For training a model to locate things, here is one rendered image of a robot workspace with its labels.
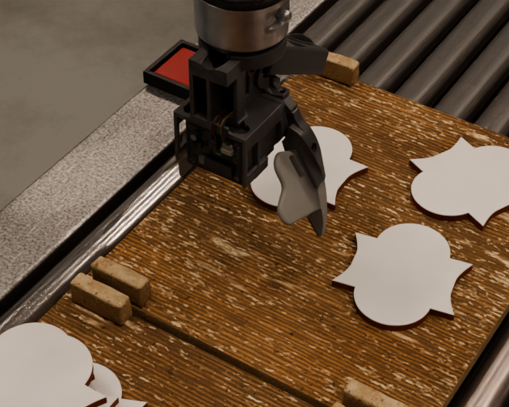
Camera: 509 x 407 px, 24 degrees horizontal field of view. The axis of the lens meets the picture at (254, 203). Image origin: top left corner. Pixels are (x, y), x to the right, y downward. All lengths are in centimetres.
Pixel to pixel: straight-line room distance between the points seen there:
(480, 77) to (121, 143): 42
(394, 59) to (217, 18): 52
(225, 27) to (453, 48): 57
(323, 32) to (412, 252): 40
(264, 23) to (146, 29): 216
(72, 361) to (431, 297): 33
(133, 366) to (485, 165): 43
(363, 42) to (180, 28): 166
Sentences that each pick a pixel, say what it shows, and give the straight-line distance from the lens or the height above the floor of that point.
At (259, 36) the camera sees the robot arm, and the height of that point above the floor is 122.
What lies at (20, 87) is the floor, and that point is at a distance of 291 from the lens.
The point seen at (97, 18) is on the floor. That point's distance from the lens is 312.
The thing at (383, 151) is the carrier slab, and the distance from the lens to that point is 124.
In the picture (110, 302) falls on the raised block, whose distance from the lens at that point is 106.
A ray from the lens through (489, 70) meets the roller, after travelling 140.
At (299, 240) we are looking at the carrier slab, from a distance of 114.
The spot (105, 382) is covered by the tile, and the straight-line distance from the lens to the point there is 102.
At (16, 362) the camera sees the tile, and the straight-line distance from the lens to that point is 99.
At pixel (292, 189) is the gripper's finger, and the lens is 101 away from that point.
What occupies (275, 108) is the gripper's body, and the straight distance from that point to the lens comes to 97.
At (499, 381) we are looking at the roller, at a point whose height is 92.
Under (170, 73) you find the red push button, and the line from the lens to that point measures 136.
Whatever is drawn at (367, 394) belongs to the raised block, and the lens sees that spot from 99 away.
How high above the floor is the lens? 174
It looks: 43 degrees down
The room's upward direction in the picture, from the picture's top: straight up
